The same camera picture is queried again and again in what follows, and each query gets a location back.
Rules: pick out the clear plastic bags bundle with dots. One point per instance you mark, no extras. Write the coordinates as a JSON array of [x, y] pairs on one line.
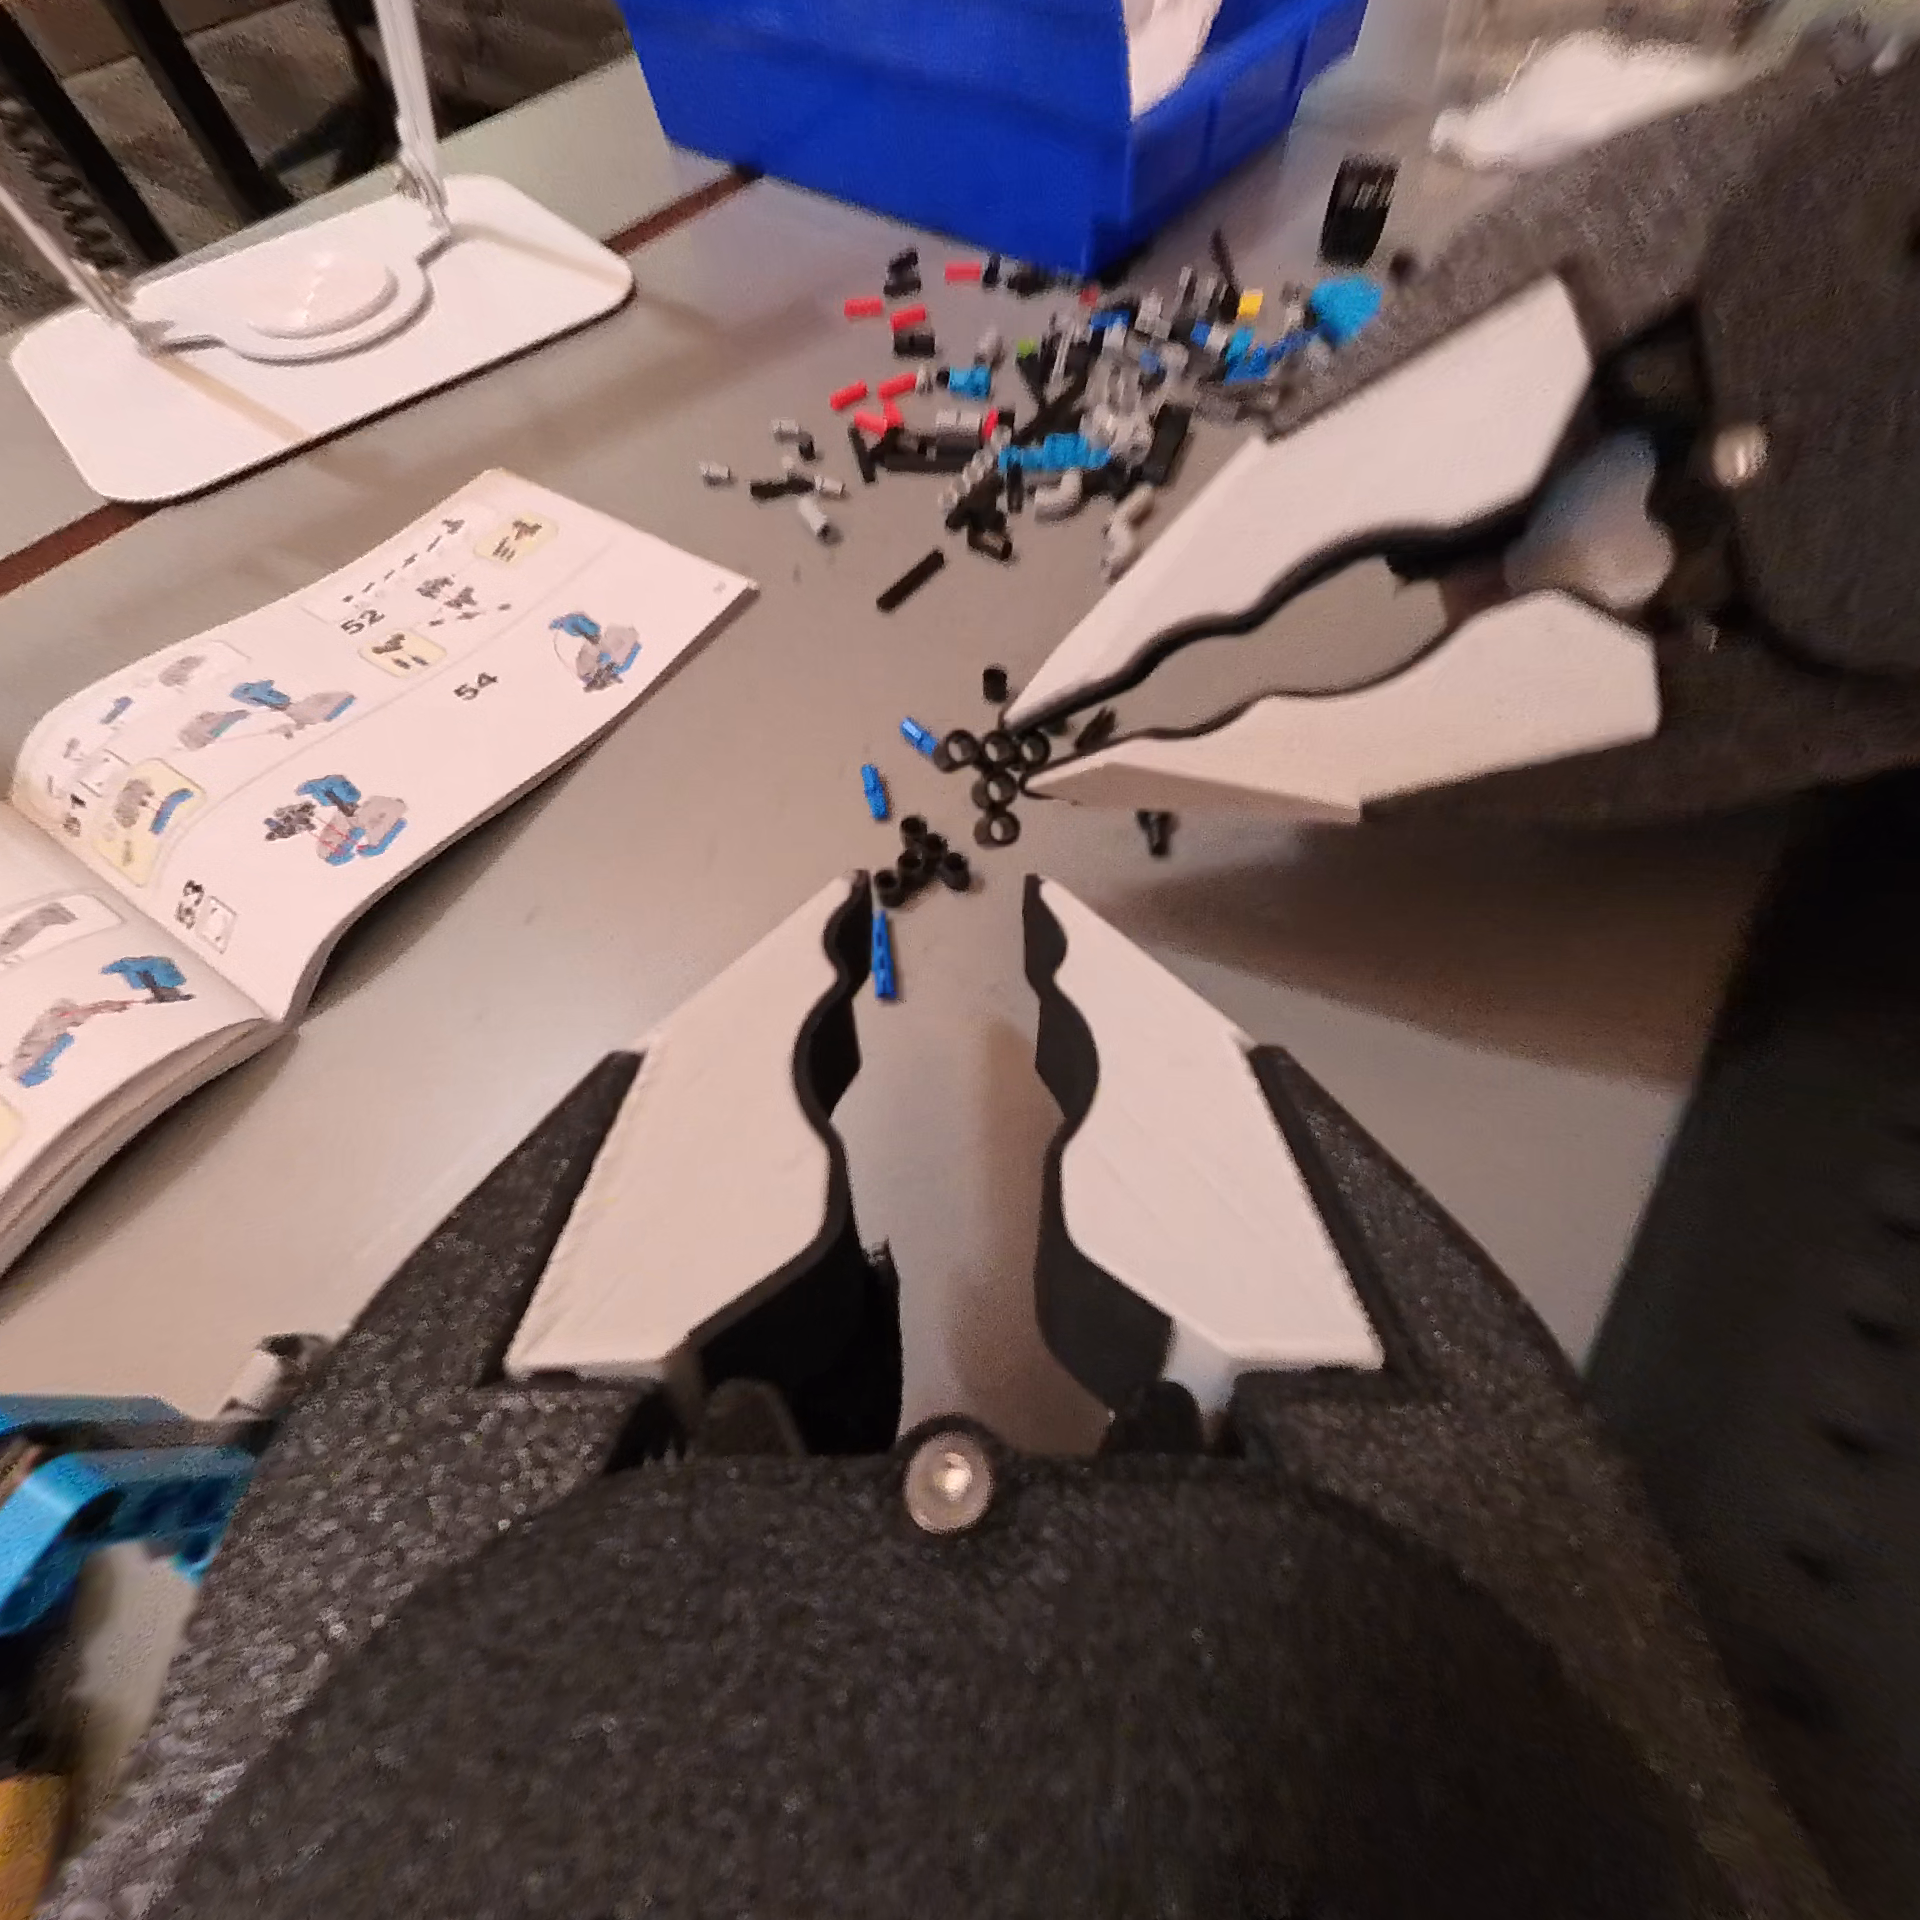
[[1170, 48]]

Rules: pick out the grey desk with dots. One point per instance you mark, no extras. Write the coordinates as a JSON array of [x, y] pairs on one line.
[[526, 1051]]

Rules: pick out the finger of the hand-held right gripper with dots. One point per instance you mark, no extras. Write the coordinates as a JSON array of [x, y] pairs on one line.
[[1421, 721], [1352, 460]]

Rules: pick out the black toy wheel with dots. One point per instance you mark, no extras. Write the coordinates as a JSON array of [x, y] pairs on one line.
[[1361, 207]]

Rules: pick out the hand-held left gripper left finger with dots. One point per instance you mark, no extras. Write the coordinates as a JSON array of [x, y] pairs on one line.
[[688, 1183]]

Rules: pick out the blue black brick frame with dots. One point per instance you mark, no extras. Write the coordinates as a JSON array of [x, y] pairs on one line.
[[90, 1489]]

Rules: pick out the black brick connector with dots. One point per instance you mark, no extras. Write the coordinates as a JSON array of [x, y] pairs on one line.
[[920, 863], [992, 763]]

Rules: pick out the blue plastic bin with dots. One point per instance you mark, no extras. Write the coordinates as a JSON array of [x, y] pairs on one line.
[[927, 104]]

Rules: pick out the black perforated pad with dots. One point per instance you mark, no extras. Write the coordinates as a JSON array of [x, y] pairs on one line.
[[1784, 1353]]

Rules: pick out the pile of small brick parts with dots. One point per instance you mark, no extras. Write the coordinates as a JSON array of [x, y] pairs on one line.
[[1084, 389]]

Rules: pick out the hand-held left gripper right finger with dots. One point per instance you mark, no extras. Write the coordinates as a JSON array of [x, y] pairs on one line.
[[1220, 1183]]

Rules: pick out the instruction booklet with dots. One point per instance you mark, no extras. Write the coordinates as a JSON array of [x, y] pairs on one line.
[[377, 721]]

